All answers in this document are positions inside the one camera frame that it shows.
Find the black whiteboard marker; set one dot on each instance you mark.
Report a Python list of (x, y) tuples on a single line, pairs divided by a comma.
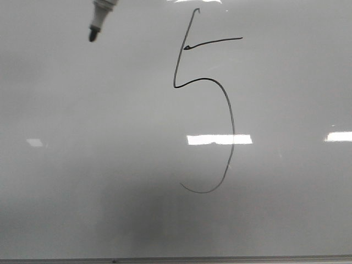
[(101, 10)]

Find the white whiteboard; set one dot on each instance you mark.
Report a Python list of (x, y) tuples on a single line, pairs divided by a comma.
[(187, 129)]

